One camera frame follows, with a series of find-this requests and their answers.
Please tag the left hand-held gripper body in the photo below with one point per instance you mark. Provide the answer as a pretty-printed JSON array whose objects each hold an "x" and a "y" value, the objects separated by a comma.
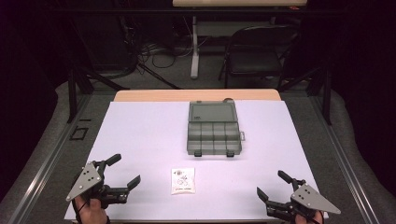
[{"x": 85, "y": 182}]

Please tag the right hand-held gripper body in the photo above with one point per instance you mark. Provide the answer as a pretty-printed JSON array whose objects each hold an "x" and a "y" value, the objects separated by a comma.
[{"x": 306, "y": 200}]

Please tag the person's right hand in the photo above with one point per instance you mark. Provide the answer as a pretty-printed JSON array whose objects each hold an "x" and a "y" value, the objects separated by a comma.
[{"x": 306, "y": 219}]

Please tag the person's left hand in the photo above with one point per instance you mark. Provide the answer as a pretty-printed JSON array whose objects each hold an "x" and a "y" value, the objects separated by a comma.
[{"x": 91, "y": 211}]

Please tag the white table cover sheet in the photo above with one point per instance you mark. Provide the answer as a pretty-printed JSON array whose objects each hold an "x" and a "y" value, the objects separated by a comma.
[{"x": 149, "y": 137}]

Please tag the small white printed packet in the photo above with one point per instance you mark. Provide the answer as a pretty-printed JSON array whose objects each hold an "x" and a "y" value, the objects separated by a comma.
[{"x": 183, "y": 181}]

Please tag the grey plastic compartment box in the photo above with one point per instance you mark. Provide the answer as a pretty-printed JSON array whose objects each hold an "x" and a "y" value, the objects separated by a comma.
[{"x": 214, "y": 130}]

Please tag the black metal stand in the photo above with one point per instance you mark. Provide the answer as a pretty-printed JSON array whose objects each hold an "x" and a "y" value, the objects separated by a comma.
[
  {"x": 325, "y": 90},
  {"x": 76, "y": 84}
]

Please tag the black folding chair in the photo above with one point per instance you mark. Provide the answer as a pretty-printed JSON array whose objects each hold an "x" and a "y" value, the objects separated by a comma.
[{"x": 253, "y": 59}]

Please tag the white desk with leg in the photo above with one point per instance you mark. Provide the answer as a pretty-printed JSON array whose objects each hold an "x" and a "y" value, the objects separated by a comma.
[{"x": 195, "y": 46}]

